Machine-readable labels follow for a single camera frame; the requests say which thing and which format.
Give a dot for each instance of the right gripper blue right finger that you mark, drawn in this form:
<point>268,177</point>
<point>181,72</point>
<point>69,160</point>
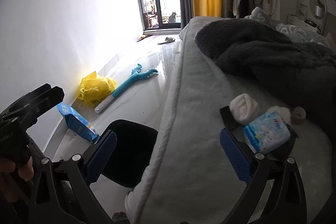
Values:
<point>237,157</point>

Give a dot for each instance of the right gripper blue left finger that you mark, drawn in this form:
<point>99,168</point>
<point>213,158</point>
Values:
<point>97,155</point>

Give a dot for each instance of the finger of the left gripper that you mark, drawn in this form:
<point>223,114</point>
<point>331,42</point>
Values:
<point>24,100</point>
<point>40,105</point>

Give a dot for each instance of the blue tissue pack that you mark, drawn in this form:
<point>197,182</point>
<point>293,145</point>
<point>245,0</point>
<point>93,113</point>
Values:
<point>266,133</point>

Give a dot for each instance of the black trash bin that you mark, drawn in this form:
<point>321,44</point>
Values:
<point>132,154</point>

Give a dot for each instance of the person's left hand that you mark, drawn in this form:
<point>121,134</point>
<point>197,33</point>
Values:
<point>9,173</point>

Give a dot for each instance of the blue snack bag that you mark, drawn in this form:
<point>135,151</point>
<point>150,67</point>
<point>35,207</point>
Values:
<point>77,123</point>

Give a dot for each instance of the yellow plastic bag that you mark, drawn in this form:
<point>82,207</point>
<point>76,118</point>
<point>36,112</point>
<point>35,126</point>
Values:
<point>93,89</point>

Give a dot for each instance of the white rolled sock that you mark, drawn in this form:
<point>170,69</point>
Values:
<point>244,109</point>

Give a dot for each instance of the brown tape roll far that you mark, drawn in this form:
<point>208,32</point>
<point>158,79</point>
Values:
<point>298,115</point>

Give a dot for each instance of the blue plush toy stick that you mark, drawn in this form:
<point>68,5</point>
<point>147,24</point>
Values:
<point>136,75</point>

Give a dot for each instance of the dark grey fluffy blanket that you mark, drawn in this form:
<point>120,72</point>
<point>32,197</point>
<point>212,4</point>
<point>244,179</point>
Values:
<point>298,74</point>

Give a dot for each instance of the grey slipper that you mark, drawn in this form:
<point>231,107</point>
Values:
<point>167,41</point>

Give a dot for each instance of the grey cat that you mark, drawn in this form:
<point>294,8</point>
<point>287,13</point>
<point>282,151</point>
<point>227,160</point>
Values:
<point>172,18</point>

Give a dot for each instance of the blue floral duvet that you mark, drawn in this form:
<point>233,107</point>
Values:
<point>294,33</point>

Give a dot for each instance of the white dresser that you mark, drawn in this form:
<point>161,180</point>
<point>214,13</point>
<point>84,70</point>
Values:
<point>300,18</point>

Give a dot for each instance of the round vanity mirror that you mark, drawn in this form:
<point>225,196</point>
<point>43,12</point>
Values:
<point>317,11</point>

